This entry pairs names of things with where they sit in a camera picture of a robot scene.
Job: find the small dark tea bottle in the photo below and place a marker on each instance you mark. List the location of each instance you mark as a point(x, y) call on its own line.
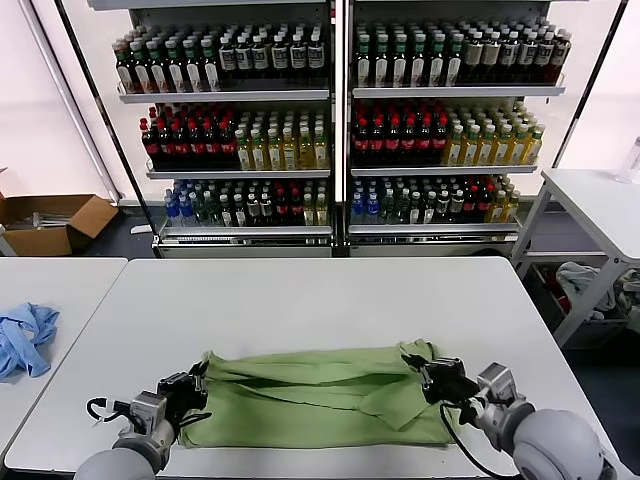
point(253, 212)
point(266, 212)
point(441, 209)
point(455, 209)

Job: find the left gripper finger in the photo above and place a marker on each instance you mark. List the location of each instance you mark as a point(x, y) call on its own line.
point(203, 384)
point(196, 372)

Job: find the open cardboard box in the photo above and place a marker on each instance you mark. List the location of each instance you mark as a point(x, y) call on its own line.
point(50, 240)

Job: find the light green polo shirt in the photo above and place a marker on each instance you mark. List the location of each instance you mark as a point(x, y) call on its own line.
point(310, 395)

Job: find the grey green cloth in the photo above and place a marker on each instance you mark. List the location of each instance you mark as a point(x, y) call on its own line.
point(631, 290)

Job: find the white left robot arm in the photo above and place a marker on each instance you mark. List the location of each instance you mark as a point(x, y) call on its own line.
point(120, 462)

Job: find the small yellow drink bottle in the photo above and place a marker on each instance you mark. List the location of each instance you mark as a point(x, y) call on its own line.
point(497, 210)
point(511, 210)
point(309, 213)
point(322, 213)

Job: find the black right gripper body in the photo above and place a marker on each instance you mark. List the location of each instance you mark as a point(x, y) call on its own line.
point(447, 382)

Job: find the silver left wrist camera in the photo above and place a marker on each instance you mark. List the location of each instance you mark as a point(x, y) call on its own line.
point(149, 411)

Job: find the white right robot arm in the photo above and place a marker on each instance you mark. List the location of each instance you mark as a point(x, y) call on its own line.
point(555, 440)

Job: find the green cap dark tea bottle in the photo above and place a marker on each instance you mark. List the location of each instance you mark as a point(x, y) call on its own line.
point(174, 68)
point(364, 62)
point(140, 70)
point(124, 70)
point(156, 69)
point(209, 66)
point(419, 62)
point(382, 62)
point(437, 62)
point(400, 62)
point(454, 62)
point(191, 67)

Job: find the small white flat object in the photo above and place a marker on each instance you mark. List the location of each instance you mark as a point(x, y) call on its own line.
point(140, 229)

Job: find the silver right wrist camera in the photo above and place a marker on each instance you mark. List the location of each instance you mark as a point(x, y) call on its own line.
point(497, 382)

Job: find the crumpled white cloth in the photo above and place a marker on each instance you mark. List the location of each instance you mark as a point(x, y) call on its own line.
point(575, 277)

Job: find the yellow tea bottle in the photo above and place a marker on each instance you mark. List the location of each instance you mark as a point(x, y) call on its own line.
point(455, 148)
point(471, 148)
point(258, 152)
point(503, 148)
point(290, 151)
point(243, 152)
point(486, 148)
point(306, 150)
point(519, 147)
point(321, 149)
point(274, 151)
point(534, 146)

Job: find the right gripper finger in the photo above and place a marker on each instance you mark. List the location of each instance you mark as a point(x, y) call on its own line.
point(414, 361)
point(423, 380)

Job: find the black slanted pole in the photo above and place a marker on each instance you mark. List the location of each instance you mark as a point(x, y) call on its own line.
point(122, 162)
point(589, 85)

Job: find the small red cap cola bottle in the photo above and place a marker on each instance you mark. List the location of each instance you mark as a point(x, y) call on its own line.
point(483, 207)
point(469, 207)
point(296, 211)
point(282, 211)

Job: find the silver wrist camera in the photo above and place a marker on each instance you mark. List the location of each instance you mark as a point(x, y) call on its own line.
point(149, 411)
point(497, 382)

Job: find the beige label dark drink bottle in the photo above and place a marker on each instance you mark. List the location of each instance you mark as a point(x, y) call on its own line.
point(472, 57)
point(490, 56)

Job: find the small clear green bottle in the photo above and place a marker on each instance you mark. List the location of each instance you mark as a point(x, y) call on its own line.
point(387, 211)
point(213, 212)
point(401, 211)
point(200, 212)

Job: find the white label dark drink bottle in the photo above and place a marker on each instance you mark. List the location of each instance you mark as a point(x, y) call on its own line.
point(544, 56)
point(227, 59)
point(297, 56)
point(509, 56)
point(243, 58)
point(279, 57)
point(315, 56)
point(527, 56)
point(561, 55)
point(260, 58)

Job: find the dark red cloth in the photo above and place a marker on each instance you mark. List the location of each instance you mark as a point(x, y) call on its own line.
point(555, 295)

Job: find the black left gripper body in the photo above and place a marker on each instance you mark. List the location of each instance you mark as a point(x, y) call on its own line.
point(182, 400)

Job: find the white side table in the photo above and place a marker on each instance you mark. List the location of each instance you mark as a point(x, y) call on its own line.
point(590, 210)

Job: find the small blue water bottle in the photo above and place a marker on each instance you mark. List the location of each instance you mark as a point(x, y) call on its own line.
point(372, 211)
point(186, 212)
point(357, 211)
point(172, 212)

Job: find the grey plastic crate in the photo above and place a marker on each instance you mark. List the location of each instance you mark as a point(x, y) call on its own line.
point(590, 332)

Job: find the grey metal shelf unit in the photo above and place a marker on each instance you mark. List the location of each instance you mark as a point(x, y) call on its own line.
point(225, 95)
point(450, 91)

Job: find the crumpled light blue cloth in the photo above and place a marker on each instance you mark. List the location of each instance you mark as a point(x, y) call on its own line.
point(25, 340)

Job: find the clear plastic bottle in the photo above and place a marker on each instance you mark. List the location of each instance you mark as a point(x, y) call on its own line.
point(631, 160)

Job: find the small white label bottle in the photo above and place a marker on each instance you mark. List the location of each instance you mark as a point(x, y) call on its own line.
point(428, 212)
point(415, 212)
point(226, 213)
point(239, 213)

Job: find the clear plastic packet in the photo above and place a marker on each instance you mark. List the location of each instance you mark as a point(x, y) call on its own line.
point(47, 221)

